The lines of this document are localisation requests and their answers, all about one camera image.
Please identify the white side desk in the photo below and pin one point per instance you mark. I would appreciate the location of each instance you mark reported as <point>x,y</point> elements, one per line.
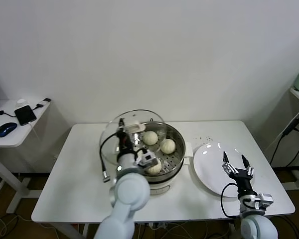
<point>12,140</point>

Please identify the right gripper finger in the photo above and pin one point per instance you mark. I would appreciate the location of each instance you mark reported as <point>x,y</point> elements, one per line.
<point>228,165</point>
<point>249,169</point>

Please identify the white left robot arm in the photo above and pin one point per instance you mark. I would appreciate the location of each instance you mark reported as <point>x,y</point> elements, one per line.
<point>129,189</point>

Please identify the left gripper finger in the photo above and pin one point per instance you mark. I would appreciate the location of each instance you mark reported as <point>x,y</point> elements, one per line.
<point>121,124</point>
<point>136,140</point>

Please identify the blue computer mouse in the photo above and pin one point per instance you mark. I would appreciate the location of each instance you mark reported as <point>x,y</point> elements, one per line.
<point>6,129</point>

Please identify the black usb adapter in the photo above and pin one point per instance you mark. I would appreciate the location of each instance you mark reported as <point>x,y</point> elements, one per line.
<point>46,100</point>

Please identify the white earbuds case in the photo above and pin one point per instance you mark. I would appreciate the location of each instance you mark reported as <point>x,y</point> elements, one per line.
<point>21,101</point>

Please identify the white power strip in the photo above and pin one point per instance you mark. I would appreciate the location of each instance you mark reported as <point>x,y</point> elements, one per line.
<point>159,225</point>

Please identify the round glass pot lid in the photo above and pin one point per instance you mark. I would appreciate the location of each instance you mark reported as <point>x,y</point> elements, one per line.
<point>137,127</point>

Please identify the white work table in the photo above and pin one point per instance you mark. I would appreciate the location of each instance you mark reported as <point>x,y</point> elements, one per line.
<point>77,199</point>

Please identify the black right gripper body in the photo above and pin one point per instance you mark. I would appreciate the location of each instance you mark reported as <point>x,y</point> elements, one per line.
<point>243,179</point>

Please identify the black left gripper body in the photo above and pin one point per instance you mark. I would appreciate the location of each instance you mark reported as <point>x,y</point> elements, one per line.
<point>125,144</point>

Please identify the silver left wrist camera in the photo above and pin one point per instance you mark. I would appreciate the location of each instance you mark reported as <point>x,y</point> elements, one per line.
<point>148,159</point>

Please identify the stainless steel steamer basket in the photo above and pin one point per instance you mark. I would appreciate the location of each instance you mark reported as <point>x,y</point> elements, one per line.
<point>174,159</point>

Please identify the black smartphone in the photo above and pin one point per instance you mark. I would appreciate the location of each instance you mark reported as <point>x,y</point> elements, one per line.
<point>25,115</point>

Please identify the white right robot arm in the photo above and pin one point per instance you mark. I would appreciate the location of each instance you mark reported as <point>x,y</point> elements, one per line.
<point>257,226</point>

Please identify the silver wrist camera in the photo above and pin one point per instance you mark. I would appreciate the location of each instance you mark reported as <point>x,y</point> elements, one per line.
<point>265,199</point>
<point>148,159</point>

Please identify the white steamed baozi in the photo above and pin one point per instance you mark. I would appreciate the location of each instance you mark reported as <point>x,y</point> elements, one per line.
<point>150,138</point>
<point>167,146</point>
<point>155,169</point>

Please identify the white round plate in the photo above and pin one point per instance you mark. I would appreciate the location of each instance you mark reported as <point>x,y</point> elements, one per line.
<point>209,171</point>

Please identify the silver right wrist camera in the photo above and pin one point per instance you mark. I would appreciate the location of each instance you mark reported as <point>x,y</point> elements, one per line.
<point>265,199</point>

